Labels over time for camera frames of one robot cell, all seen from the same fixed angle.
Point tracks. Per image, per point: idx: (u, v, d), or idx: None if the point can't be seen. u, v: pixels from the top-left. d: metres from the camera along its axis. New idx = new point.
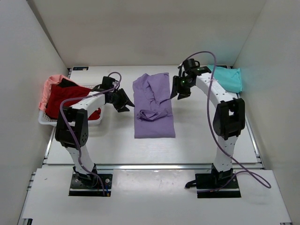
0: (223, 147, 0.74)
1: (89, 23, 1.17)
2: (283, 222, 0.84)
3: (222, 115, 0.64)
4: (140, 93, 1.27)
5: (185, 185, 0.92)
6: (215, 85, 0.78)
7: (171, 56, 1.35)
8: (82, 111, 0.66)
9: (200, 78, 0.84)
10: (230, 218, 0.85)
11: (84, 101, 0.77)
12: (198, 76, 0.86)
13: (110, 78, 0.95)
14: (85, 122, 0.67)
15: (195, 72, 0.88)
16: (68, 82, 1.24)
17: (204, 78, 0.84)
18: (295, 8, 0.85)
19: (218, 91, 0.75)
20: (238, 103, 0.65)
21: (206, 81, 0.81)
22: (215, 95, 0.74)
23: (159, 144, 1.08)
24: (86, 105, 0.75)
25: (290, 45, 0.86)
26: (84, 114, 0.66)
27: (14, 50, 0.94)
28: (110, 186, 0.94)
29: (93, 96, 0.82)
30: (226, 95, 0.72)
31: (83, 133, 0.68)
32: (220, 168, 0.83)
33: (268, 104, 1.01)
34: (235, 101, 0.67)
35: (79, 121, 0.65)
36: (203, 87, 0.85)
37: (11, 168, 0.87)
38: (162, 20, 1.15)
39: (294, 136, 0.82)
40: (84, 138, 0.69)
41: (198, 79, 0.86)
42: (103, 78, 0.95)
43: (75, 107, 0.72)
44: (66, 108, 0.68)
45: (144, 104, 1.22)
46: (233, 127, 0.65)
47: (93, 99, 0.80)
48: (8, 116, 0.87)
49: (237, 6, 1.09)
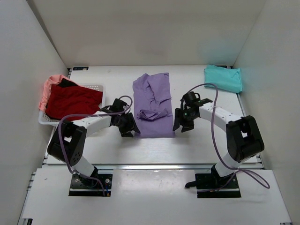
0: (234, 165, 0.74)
1: (89, 23, 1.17)
2: (283, 222, 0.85)
3: (236, 136, 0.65)
4: (140, 93, 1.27)
5: (185, 185, 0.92)
6: (220, 110, 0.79)
7: (171, 56, 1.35)
8: (81, 130, 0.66)
9: (203, 108, 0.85)
10: (230, 218, 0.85)
11: (86, 119, 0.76)
12: (201, 106, 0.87)
13: (121, 101, 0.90)
14: (81, 140, 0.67)
15: (196, 104, 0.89)
16: (68, 82, 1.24)
17: (207, 107, 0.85)
18: (295, 8, 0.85)
19: (224, 114, 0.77)
20: (249, 121, 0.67)
21: (210, 109, 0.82)
22: (221, 117, 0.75)
23: (159, 145, 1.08)
24: (87, 123, 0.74)
25: (290, 45, 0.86)
26: (82, 132, 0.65)
27: (13, 50, 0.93)
28: (110, 186, 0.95)
29: (99, 116, 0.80)
30: (232, 116, 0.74)
31: (77, 153, 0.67)
32: (222, 174, 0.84)
33: (268, 105, 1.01)
34: (244, 119, 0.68)
35: (76, 138, 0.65)
36: (207, 116, 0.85)
37: (11, 168, 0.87)
38: (162, 20, 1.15)
39: (294, 136, 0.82)
40: (76, 158, 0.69)
41: (201, 110, 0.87)
42: (115, 100, 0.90)
43: (76, 123, 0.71)
44: (65, 123, 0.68)
45: (144, 104, 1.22)
46: (252, 149, 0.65)
47: (98, 119, 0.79)
48: (7, 116, 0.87)
49: (237, 6, 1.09)
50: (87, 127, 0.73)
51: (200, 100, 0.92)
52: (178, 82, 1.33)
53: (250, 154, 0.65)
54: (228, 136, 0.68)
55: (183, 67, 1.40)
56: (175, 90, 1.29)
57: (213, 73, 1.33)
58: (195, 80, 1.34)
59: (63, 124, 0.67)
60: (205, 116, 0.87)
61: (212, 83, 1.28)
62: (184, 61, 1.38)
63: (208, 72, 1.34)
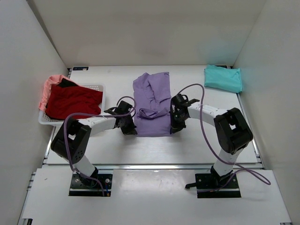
0: (228, 160, 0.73)
1: (89, 24, 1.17)
2: (283, 222, 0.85)
3: (225, 128, 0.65)
4: (140, 92, 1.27)
5: (185, 185, 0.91)
6: (206, 106, 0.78)
7: (171, 56, 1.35)
8: (86, 128, 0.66)
9: (191, 107, 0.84)
10: (230, 218, 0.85)
11: (92, 119, 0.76)
12: (189, 106, 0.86)
13: (126, 104, 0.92)
14: (85, 139, 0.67)
15: (185, 106, 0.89)
16: (68, 82, 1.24)
17: (195, 106, 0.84)
18: (294, 8, 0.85)
19: (211, 109, 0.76)
20: (235, 113, 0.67)
21: (197, 108, 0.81)
22: (209, 113, 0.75)
23: (159, 144, 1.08)
24: (92, 123, 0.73)
25: (290, 45, 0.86)
26: (86, 131, 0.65)
27: (14, 50, 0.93)
28: (110, 186, 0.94)
29: (105, 117, 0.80)
30: (219, 110, 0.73)
31: (79, 151, 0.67)
32: (222, 173, 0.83)
33: (268, 105, 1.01)
34: (230, 111, 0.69)
35: (80, 137, 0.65)
36: (196, 116, 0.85)
37: (11, 168, 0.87)
38: (161, 19, 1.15)
39: (294, 136, 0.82)
40: (78, 156, 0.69)
41: (189, 110, 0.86)
42: (121, 103, 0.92)
43: (81, 122, 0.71)
44: (71, 121, 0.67)
45: (144, 103, 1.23)
46: (242, 139, 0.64)
47: (102, 119, 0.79)
48: (7, 116, 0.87)
49: (237, 6, 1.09)
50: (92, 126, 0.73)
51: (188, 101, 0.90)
52: (178, 82, 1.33)
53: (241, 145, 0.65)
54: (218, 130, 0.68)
55: (183, 67, 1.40)
56: (175, 90, 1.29)
57: (213, 72, 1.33)
58: (195, 80, 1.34)
59: (69, 122, 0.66)
60: (195, 116, 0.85)
61: (213, 83, 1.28)
62: (184, 61, 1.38)
63: (208, 72, 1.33)
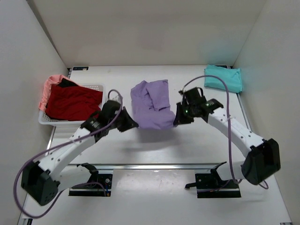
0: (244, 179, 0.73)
1: (89, 24, 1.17)
2: (283, 222, 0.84)
3: (257, 162, 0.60)
4: (138, 100, 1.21)
5: (185, 185, 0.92)
6: (236, 124, 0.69)
7: (170, 56, 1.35)
8: (45, 176, 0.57)
9: (214, 116, 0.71)
10: (229, 218, 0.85)
11: (57, 154, 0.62)
12: (211, 113, 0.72)
13: (112, 107, 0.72)
14: (48, 185, 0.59)
15: (205, 110, 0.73)
16: (68, 82, 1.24)
17: (219, 115, 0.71)
18: (294, 8, 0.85)
19: (242, 132, 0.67)
20: (271, 145, 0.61)
21: (223, 120, 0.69)
22: (240, 137, 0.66)
23: (159, 144, 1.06)
24: (57, 161, 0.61)
25: (290, 45, 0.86)
26: (45, 181, 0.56)
27: (14, 50, 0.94)
28: (110, 186, 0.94)
29: (75, 142, 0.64)
30: (253, 137, 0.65)
31: (48, 194, 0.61)
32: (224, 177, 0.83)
33: (268, 105, 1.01)
34: (266, 142, 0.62)
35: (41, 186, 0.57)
36: (217, 125, 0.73)
37: (11, 168, 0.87)
38: (161, 19, 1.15)
39: (294, 136, 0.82)
40: (50, 196, 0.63)
41: (210, 117, 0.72)
42: (103, 106, 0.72)
43: (43, 165, 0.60)
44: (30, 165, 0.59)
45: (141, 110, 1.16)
46: (270, 172, 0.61)
47: (72, 147, 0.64)
48: (7, 116, 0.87)
49: (237, 6, 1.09)
50: (55, 167, 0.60)
51: (207, 101, 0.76)
52: (178, 82, 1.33)
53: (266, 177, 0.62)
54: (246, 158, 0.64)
55: (183, 67, 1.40)
56: (175, 90, 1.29)
57: (213, 73, 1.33)
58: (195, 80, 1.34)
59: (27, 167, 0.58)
60: (211, 122, 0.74)
61: (212, 83, 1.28)
62: (184, 61, 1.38)
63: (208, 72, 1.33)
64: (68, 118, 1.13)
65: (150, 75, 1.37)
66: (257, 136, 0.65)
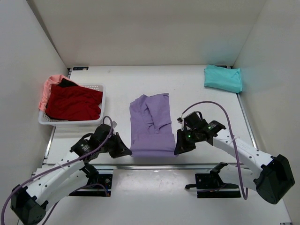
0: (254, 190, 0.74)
1: (88, 23, 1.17)
2: (283, 222, 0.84)
3: (272, 182, 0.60)
4: (138, 116, 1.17)
5: (185, 185, 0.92)
6: (241, 145, 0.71)
7: (170, 56, 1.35)
8: (31, 204, 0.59)
9: (219, 138, 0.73)
10: (229, 218, 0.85)
11: (45, 180, 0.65)
12: (214, 137, 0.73)
13: (103, 131, 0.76)
14: (35, 210, 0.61)
15: (209, 133, 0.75)
16: (67, 82, 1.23)
17: (223, 138, 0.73)
18: (294, 8, 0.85)
19: (249, 152, 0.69)
20: (281, 162, 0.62)
21: (229, 142, 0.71)
22: (249, 158, 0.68)
23: None
24: (44, 187, 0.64)
25: (290, 45, 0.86)
26: (30, 208, 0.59)
27: (14, 50, 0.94)
28: (110, 186, 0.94)
29: (63, 167, 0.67)
30: (260, 155, 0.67)
31: (34, 218, 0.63)
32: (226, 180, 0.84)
33: (268, 105, 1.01)
34: (275, 160, 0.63)
35: (26, 213, 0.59)
36: (221, 146, 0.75)
37: (11, 168, 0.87)
38: (161, 19, 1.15)
39: (294, 136, 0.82)
40: (38, 218, 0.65)
41: (214, 140, 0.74)
42: (97, 130, 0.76)
43: (30, 190, 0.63)
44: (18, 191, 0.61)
45: (141, 129, 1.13)
46: (286, 189, 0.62)
47: (60, 172, 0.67)
48: (7, 116, 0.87)
49: (237, 6, 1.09)
50: (43, 192, 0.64)
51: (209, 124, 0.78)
52: (178, 82, 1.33)
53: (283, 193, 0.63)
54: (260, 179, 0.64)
55: (183, 67, 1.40)
56: (175, 91, 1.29)
57: (213, 73, 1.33)
58: (195, 80, 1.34)
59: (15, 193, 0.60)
60: (217, 146, 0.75)
61: (212, 83, 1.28)
62: (184, 61, 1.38)
63: (208, 72, 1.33)
64: (68, 118, 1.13)
65: (150, 75, 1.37)
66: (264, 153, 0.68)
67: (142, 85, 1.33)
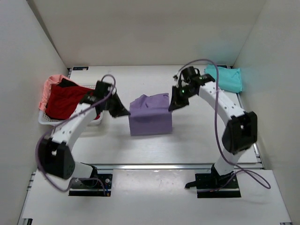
0: (231, 158, 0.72)
1: (88, 23, 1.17)
2: (283, 222, 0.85)
3: (236, 132, 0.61)
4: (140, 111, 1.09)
5: (185, 185, 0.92)
6: (222, 97, 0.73)
7: (171, 56, 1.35)
8: (63, 147, 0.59)
9: (204, 88, 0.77)
10: (229, 218, 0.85)
11: (67, 127, 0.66)
12: (201, 86, 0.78)
13: (105, 84, 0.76)
14: (68, 156, 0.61)
15: (198, 82, 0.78)
16: (68, 82, 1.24)
17: (209, 88, 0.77)
18: (294, 9, 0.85)
19: (226, 104, 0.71)
20: (251, 116, 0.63)
21: (212, 92, 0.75)
22: (223, 108, 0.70)
23: (159, 145, 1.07)
24: (69, 133, 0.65)
25: (290, 45, 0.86)
26: (64, 150, 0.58)
27: (14, 50, 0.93)
28: (110, 186, 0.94)
29: (81, 115, 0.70)
30: (236, 108, 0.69)
31: (68, 167, 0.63)
32: (221, 172, 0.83)
33: (268, 105, 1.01)
34: (246, 114, 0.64)
35: (61, 157, 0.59)
36: (207, 99, 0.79)
37: (11, 168, 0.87)
38: (161, 19, 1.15)
39: (294, 136, 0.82)
40: (69, 170, 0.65)
41: (200, 90, 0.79)
42: (97, 84, 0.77)
43: (56, 139, 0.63)
44: (45, 141, 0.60)
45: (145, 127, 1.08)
46: (247, 141, 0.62)
47: (79, 120, 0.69)
48: (7, 116, 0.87)
49: (237, 6, 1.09)
50: (69, 138, 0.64)
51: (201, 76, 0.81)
52: None
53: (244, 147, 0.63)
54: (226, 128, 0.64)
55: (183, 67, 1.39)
56: None
57: (212, 73, 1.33)
58: None
59: (43, 144, 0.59)
60: (203, 95, 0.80)
61: None
62: (184, 61, 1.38)
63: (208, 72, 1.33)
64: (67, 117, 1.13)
65: (150, 75, 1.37)
66: (239, 108, 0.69)
67: (142, 85, 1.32)
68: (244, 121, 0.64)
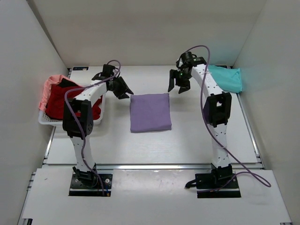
0: (215, 135, 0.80)
1: (88, 23, 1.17)
2: (283, 222, 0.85)
3: (211, 106, 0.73)
4: (138, 108, 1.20)
5: (185, 185, 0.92)
6: (207, 78, 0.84)
7: (171, 56, 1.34)
8: (86, 102, 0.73)
9: (196, 69, 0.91)
10: (229, 218, 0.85)
11: (86, 92, 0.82)
12: (194, 67, 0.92)
13: (110, 66, 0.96)
14: (89, 111, 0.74)
15: (191, 63, 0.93)
16: (67, 82, 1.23)
17: (199, 69, 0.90)
18: (294, 9, 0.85)
19: (210, 84, 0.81)
20: (226, 97, 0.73)
21: (201, 72, 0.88)
22: (206, 87, 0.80)
23: (159, 145, 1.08)
24: (89, 96, 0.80)
25: (290, 45, 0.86)
26: (88, 104, 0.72)
27: (14, 50, 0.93)
28: (110, 186, 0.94)
29: (95, 86, 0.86)
30: (216, 89, 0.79)
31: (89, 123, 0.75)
32: (218, 163, 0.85)
33: (268, 104, 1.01)
34: (223, 94, 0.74)
35: (85, 110, 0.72)
36: (197, 78, 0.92)
37: (11, 168, 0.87)
38: (161, 19, 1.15)
39: (294, 136, 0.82)
40: (89, 127, 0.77)
41: (193, 71, 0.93)
42: (104, 66, 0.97)
43: (79, 99, 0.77)
44: (71, 100, 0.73)
45: (139, 123, 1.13)
46: (220, 116, 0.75)
47: (94, 89, 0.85)
48: (7, 116, 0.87)
49: (237, 6, 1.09)
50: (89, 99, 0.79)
51: (196, 58, 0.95)
52: None
53: (218, 121, 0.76)
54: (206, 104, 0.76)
55: None
56: (174, 91, 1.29)
57: (213, 72, 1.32)
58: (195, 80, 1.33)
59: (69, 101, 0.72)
60: (195, 77, 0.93)
61: None
62: None
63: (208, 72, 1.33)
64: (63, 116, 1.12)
65: (150, 75, 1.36)
66: (220, 89, 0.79)
67: (142, 85, 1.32)
68: (222, 100, 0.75)
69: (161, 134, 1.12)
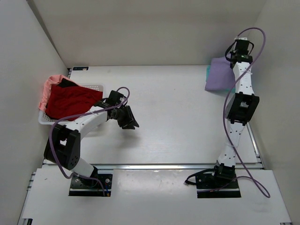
0: (229, 132, 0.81)
1: (89, 23, 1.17)
2: (283, 222, 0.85)
3: (235, 102, 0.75)
4: (217, 69, 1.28)
5: (185, 181, 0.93)
6: (244, 76, 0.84)
7: (171, 56, 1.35)
8: (75, 134, 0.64)
9: (239, 64, 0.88)
10: (229, 218, 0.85)
11: (80, 120, 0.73)
12: (238, 62, 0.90)
13: (117, 94, 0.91)
14: (76, 144, 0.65)
15: (237, 58, 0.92)
16: (68, 82, 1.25)
17: (241, 66, 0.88)
18: (294, 8, 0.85)
19: (244, 83, 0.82)
20: (253, 100, 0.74)
21: (242, 70, 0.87)
22: (239, 85, 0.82)
23: (159, 145, 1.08)
24: (81, 125, 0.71)
25: (290, 45, 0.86)
26: (75, 137, 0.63)
27: (14, 50, 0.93)
28: (110, 186, 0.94)
29: (94, 113, 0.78)
30: (248, 89, 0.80)
31: (73, 156, 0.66)
32: (222, 160, 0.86)
33: (268, 104, 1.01)
34: (252, 96, 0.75)
35: (71, 144, 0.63)
36: (236, 74, 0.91)
37: (11, 168, 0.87)
38: (161, 19, 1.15)
39: (294, 135, 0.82)
40: (74, 161, 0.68)
41: (236, 64, 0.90)
42: (111, 93, 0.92)
43: (70, 126, 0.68)
44: (58, 127, 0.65)
45: (216, 84, 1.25)
46: (241, 116, 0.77)
47: (92, 117, 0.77)
48: (7, 116, 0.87)
49: (237, 6, 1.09)
50: (81, 129, 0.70)
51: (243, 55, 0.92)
52: (178, 82, 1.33)
53: (237, 118, 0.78)
54: (231, 101, 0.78)
55: (184, 67, 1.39)
56: (175, 90, 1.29)
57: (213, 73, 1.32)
58: (196, 80, 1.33)
59: (56, 129, 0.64)
60: (235, 71, 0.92)
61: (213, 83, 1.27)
62: (184, 62, 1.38)
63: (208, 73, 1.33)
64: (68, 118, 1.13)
65: (150, 75, 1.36)
66: (251, 90, 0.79)
67: (142, 85, 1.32)
68: (249, 101, 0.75)
69: (161, 134, 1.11)
